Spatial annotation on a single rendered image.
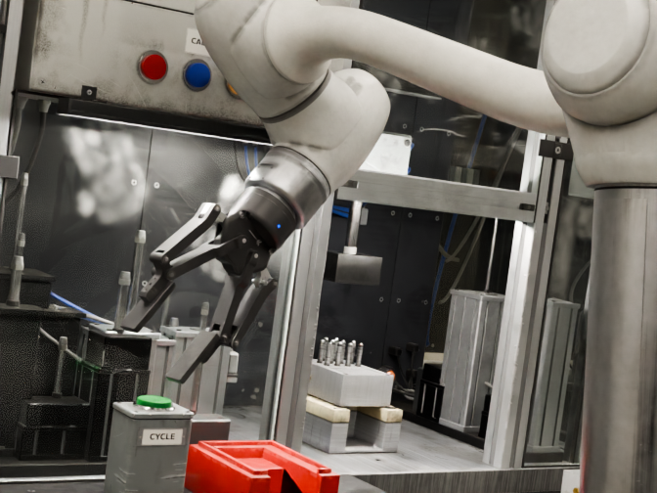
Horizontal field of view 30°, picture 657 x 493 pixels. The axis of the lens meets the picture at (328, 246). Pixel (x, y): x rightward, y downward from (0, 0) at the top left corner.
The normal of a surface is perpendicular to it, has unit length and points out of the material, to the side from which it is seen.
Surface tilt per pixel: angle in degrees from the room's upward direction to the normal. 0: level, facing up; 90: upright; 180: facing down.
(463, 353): 90
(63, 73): 90
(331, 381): 90
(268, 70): 140
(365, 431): 90
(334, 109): 82
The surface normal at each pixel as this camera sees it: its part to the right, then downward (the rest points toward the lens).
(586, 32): -0.71, -0.16
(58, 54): 0.55, 0.11
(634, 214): -0.53, -0.05
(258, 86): -0.33, 0.76
